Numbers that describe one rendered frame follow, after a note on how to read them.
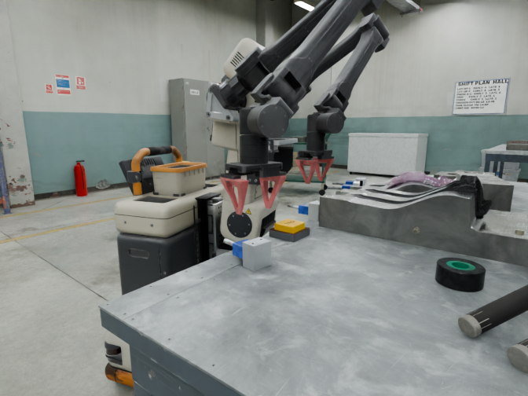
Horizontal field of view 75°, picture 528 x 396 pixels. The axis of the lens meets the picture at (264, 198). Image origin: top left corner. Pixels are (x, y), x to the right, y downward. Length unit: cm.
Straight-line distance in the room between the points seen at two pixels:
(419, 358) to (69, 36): 627
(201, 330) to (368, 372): 23
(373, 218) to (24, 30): 577
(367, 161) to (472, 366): 757
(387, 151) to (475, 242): 698
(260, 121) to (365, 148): 746
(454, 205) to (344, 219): 28
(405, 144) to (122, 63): 559
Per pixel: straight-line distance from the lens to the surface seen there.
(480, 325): 58
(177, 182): 141
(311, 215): 109
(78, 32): 651
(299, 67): 72
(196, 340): 52
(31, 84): 612
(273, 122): 60
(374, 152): 794
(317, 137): 105
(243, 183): 64
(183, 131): 676
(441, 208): 90
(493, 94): 828
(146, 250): 136
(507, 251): 91
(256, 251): 70
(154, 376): 62
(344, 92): 112
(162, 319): 58
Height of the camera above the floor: 109
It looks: 12 degrees down
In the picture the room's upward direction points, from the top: straight up
